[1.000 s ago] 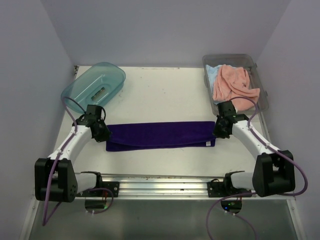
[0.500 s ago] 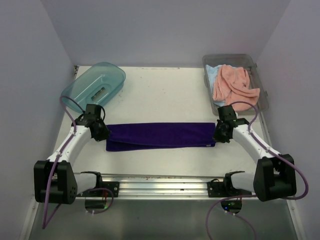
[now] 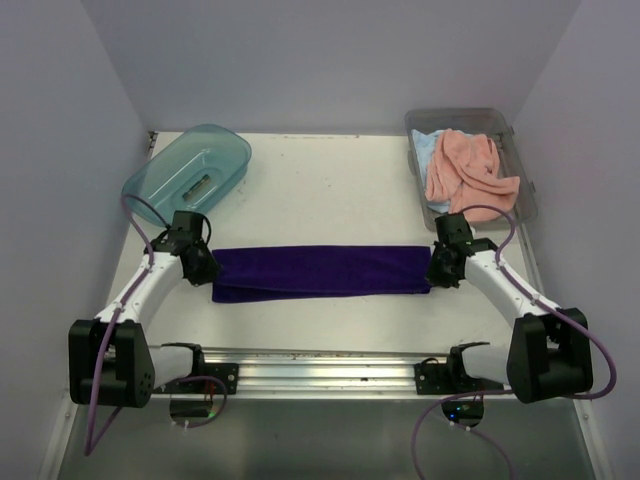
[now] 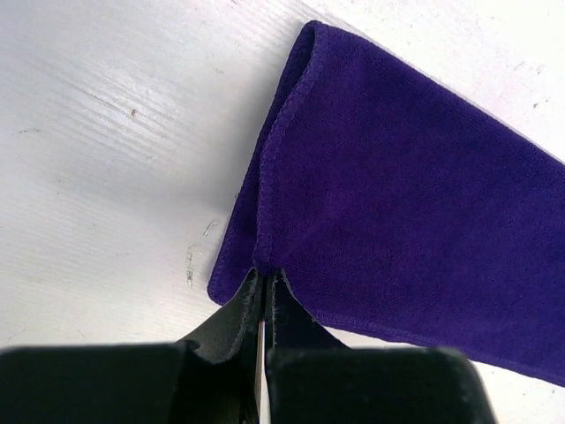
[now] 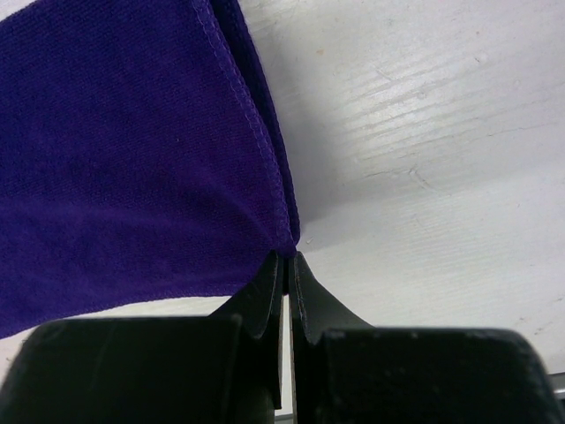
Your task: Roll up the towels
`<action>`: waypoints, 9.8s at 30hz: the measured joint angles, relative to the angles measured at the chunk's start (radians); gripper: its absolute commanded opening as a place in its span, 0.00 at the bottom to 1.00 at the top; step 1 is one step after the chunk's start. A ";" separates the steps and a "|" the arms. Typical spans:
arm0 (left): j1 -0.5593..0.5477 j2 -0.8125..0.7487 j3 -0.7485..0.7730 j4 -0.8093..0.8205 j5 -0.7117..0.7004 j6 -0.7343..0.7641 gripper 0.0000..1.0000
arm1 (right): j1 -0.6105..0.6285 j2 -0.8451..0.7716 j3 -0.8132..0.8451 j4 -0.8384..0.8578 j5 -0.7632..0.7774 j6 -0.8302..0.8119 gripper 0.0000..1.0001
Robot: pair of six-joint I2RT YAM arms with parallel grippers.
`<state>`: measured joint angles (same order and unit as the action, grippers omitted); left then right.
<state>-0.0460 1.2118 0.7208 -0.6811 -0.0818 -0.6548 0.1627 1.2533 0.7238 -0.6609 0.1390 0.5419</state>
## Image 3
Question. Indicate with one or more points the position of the aluminium mounting rail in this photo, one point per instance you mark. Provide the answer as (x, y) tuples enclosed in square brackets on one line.
[(319, 375)]

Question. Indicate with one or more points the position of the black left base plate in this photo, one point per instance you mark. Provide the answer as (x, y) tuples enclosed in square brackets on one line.
[(214, 373)]

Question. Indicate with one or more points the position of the teal plastic tub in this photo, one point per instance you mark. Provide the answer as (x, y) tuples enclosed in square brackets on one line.
[(193, 173)]

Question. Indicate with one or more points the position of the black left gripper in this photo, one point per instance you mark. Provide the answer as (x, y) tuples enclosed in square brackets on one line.
[(209, 273)]

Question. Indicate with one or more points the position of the light blue towel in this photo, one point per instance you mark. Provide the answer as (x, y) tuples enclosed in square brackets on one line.
[(424, 145)]

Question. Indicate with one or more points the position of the clear grey plastic bin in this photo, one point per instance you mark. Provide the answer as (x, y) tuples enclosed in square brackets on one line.
[(473, 121)]

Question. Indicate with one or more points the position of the pink towel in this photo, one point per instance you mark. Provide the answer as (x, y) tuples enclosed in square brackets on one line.
[(464, 173)]

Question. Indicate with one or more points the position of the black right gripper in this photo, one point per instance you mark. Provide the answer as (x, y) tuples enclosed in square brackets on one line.
[(437, 279)]

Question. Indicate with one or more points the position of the dark purple towel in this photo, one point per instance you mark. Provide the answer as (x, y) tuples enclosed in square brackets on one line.
[(259, 274)]

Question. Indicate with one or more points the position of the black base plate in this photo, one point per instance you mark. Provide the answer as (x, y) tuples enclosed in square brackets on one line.
[(432, 376), (214, 373)]

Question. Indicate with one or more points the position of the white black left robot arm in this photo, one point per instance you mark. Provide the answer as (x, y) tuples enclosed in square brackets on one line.
[(110, 361)]

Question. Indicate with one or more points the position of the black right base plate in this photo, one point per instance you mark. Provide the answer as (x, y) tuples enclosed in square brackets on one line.
[(432, 376)]

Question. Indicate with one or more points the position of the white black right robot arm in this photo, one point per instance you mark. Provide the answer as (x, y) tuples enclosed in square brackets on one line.
[(549, 354)]

